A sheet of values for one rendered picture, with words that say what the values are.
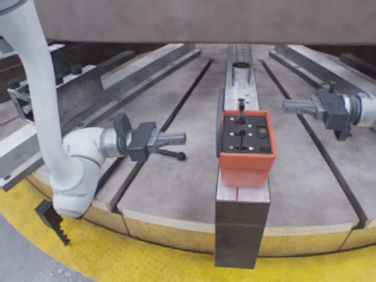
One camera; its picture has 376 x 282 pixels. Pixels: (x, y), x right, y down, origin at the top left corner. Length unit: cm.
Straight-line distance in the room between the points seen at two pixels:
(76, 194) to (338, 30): 118
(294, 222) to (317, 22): 83
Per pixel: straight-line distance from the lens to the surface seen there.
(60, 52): 163
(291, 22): 119
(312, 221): 114
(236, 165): 61
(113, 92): 189
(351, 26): 131
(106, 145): 78
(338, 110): 69
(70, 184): 71
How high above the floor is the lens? 119
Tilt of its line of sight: 38 degrees down
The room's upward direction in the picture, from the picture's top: 5 degrees counter-clockwise
